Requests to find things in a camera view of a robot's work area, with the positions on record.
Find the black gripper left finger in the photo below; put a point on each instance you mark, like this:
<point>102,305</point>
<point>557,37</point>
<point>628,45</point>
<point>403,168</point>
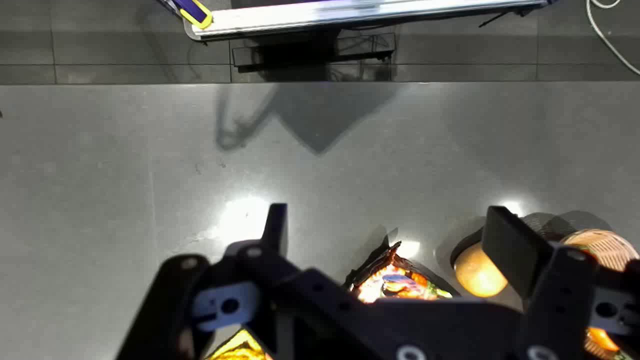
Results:
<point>175,301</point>

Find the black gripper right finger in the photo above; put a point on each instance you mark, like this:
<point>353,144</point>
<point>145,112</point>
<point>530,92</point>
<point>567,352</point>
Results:
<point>560,292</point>

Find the brown toy food piece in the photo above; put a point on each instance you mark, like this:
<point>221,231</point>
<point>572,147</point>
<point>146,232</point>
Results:
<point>392,282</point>

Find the white board with frame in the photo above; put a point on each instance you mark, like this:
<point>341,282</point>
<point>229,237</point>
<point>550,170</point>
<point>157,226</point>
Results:
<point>346,14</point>

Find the yellow toy food piece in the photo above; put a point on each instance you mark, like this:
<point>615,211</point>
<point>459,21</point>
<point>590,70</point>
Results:
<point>236,347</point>

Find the small woven basket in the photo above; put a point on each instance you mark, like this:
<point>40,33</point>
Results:
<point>601,245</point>

